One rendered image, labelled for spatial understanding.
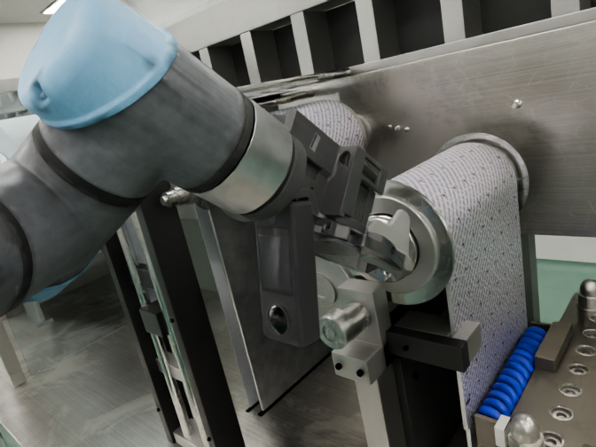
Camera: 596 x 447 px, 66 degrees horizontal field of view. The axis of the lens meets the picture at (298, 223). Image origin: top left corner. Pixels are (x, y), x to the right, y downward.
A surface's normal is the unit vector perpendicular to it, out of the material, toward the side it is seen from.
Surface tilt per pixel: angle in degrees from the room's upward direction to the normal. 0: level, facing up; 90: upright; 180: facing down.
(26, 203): 64
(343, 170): 50
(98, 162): 107
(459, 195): 60
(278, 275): 78
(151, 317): 90
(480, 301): 90
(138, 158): 125
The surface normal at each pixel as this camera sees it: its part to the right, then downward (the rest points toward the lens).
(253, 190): 0.33, 0.70
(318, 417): -0.20, -0.94
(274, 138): 0.77, -0.14
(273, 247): -0.69, 0.13
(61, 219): 0.97, -0.18
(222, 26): -0.65, 0.33
